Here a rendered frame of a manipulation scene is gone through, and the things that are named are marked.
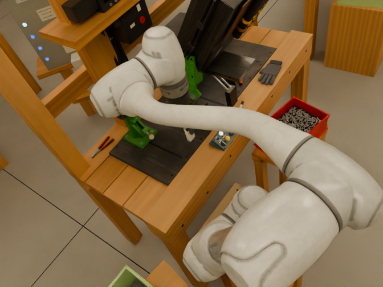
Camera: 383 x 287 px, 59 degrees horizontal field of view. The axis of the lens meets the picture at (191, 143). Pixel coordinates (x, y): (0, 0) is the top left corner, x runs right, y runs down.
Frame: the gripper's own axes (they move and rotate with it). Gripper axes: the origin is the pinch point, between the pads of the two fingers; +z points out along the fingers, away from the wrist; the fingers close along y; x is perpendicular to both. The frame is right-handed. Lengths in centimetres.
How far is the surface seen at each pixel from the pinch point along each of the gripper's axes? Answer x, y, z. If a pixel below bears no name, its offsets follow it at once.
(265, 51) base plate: 99, -24, 41
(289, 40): 113, -16, 41
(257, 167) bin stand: 34, 5, 63
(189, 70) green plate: 39, -31, 11
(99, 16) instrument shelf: 22, -57, -23
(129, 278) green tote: -48, -7, 42
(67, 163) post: -25, -66, 30
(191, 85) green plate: 37, -30, 19
